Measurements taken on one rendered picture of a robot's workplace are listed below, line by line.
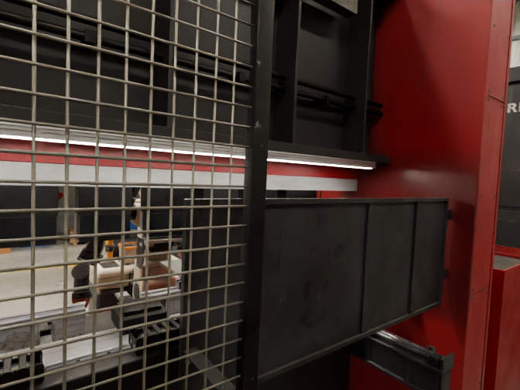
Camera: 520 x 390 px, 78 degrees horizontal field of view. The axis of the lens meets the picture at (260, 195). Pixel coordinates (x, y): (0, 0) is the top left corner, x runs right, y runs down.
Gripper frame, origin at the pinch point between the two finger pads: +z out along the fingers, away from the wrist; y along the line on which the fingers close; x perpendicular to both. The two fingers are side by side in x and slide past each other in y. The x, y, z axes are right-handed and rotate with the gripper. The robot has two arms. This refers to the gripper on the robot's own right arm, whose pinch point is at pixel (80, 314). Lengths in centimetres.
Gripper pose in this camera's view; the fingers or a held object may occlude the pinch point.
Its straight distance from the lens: 157.5
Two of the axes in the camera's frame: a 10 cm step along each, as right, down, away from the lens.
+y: 4.9, -1.8, -8.5
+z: 0.7, 9.8, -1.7
